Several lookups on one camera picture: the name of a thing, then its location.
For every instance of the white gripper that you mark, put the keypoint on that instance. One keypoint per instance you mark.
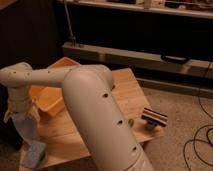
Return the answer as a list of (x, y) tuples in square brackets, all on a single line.
[(19, 102)]

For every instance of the blue towel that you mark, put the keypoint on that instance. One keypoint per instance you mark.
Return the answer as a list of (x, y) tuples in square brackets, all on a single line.
[(34, 155)]

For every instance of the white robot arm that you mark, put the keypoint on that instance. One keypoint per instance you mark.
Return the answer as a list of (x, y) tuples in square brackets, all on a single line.
[(86, 90)]

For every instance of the striped paper cup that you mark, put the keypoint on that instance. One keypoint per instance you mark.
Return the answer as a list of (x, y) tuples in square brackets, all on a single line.
[(153, 119)]

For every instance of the orange plastic bin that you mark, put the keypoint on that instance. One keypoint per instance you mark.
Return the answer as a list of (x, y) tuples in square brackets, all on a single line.
[(49, 99)]

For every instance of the wooden board table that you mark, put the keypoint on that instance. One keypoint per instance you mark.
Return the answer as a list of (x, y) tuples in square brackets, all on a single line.
[(64, 143)]

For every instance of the metal rod stand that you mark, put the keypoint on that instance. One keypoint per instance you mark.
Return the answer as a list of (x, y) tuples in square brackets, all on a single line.
[(72, 36)]

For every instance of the small green ball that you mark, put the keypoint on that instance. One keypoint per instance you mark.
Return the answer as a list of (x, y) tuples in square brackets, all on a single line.
[(131, 122)]

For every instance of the upper shelf with clutter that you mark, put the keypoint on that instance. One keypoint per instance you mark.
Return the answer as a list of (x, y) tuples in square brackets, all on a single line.
[(146, 6)]

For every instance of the long metal shelf rail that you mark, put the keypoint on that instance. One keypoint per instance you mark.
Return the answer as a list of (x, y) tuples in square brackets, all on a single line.
[(136, 59)]

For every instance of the black handle on rail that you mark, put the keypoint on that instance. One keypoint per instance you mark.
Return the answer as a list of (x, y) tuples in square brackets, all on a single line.
[(176, 60)]

